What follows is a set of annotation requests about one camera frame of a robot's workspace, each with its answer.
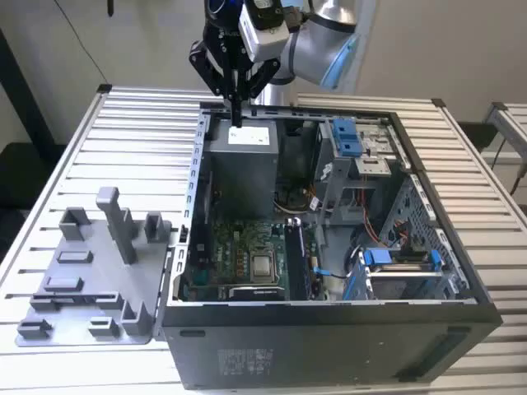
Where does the blue disk carrier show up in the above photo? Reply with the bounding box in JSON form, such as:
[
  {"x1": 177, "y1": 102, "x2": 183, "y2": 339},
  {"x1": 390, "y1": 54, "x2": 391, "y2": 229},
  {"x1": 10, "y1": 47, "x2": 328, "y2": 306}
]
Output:
[{"x1": 359, "y1": 248, "x2": 445, "y2": 277}]

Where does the black box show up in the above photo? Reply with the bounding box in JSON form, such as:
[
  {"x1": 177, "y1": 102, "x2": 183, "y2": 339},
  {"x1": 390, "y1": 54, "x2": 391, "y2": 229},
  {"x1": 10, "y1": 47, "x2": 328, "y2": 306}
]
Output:
[{"x1": 456, "y1": 121, "x2": 500, "y2": 154}]

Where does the grey hard disk drive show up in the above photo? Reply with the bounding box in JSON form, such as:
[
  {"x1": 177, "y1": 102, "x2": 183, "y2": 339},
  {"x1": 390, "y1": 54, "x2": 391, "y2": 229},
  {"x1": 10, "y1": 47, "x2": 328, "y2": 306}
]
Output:
[{"x1": 368, "y1": 263, "x2": 431, "y2": 300}]

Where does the adjacent metal slat table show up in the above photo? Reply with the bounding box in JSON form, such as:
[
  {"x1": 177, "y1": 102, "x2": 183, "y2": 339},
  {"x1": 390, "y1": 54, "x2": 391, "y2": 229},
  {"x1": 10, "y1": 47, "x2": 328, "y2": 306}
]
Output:
[{"x1": 480, "y1": 100, "x2": 527, "y2": 165}]

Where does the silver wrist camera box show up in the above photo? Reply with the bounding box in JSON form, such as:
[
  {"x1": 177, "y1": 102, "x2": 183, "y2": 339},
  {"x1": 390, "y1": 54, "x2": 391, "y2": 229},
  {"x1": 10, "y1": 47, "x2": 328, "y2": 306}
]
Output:
[{"x1": 237, "y1": 2, "x2": 290, "y2": 63}]

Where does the black rear case fan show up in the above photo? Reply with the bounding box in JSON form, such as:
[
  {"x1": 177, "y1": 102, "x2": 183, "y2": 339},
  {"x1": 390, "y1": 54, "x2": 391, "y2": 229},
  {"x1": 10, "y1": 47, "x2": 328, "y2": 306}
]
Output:
[{"x1": 192, "y1": 166, "x2": 214, "y2": 248}]

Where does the green motherboard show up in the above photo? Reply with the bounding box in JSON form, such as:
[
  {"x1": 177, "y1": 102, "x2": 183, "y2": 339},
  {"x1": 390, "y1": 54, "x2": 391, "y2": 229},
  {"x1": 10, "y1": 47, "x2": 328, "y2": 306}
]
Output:
[{"x1": 180, "y1": 216, "x2": 331, "y2": 303}]

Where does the blue plastic drive latch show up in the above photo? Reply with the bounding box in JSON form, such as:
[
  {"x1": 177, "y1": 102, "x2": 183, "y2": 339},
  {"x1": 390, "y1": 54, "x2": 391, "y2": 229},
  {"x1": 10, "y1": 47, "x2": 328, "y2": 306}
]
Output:
[{"x1": 331, "y1": 117, "x2": 362, "y2": 160}]

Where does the black PC case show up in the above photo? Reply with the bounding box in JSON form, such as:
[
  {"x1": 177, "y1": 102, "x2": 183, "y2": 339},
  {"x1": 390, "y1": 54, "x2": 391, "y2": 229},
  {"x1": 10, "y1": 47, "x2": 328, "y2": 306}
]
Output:
[{"x1": 154, "y1": 100, "x2": 504, "y2": 392}]

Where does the CPU socket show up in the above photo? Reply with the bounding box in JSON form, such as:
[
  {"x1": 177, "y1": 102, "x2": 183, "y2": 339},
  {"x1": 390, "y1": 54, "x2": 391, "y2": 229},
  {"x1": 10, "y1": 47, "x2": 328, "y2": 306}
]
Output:
[{"x1": 245, "y1": 244, "x2": 280, "y2": 286}]

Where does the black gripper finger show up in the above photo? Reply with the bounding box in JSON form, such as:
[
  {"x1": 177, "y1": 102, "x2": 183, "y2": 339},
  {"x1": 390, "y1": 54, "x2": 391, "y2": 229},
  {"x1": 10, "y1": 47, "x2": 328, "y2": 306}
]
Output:
[
  {"x1": 189, "y1": 39, "x2": 240, "y2": 128},
  {"x1": 237, "y1": 58, "x2": 282, "y2": 128}
]

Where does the silver CPU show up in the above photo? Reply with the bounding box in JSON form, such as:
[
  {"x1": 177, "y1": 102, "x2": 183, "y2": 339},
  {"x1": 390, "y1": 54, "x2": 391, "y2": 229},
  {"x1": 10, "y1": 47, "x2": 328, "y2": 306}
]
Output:
[{"x1": 251, "y1": 254, "x2": 276, "y2": 283}]

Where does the grey metal drive cage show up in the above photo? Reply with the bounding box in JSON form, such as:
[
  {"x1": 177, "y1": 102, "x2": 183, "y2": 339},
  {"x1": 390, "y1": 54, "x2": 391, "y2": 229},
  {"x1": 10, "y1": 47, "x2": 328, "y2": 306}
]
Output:
[{"x1": 313, "y1": 117, "x2": 407, "y2": 228}]

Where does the grey power supply unit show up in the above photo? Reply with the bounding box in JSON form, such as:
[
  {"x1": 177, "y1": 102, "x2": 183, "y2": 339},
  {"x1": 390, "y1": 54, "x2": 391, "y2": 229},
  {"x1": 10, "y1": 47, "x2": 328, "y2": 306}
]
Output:
[{"x1": 203, "y1": 118, "x2": 282, "y2": 220}]

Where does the grey plastic parts rack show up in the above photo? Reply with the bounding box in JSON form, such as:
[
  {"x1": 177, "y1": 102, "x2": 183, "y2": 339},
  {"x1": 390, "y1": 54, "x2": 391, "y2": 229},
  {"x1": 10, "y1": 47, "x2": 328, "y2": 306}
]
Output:
[{"x1": 14, "y1": 186, "x2": 174, "y2": 349}]

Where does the blue-ended data wire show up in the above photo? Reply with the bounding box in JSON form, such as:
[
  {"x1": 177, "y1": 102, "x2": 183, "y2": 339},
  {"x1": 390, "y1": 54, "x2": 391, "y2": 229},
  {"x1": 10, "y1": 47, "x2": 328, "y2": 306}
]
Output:
[{"x1": 312, "y1": 265, "x2": 355, "y2": 281}]

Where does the black graphics card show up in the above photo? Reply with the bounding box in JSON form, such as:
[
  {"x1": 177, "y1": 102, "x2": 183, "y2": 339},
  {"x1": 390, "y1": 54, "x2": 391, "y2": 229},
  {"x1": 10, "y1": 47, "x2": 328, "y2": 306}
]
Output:
[{"x1": 217, "y1": 285, "x2": 288, "y2": 303}]

